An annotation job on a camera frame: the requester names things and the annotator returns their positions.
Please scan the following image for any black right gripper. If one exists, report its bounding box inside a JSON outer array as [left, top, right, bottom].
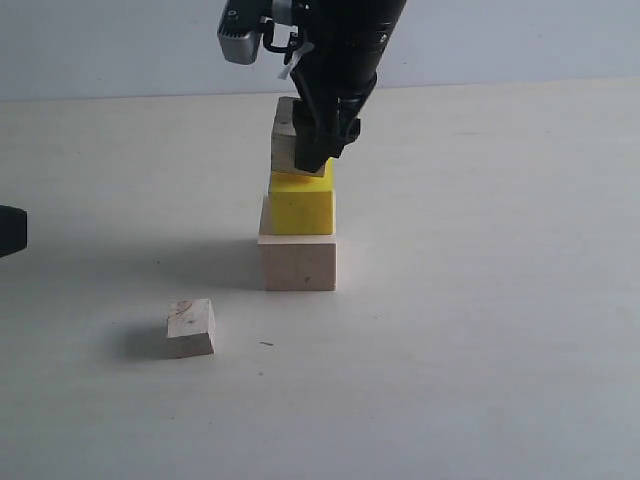
[[292, 1, 400, 173]]

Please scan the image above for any medium wooden cube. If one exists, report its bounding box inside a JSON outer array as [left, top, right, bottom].
[[271, 96, 325, 178]]

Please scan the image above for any yellow cube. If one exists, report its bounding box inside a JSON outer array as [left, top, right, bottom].
[[268, 159, 335, 235]]

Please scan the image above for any large pale wooden cube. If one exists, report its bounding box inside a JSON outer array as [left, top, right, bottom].
[[257, 196, 337, 291]]

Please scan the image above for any small wooden cube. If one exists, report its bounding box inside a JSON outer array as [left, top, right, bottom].
[[166, 298, 215, 358]]

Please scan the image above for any black right camera cable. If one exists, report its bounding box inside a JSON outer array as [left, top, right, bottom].
[[259, 17, 306, 54]]

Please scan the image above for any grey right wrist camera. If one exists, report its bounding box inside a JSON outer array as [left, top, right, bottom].
[[217, 0, 272, 65]]

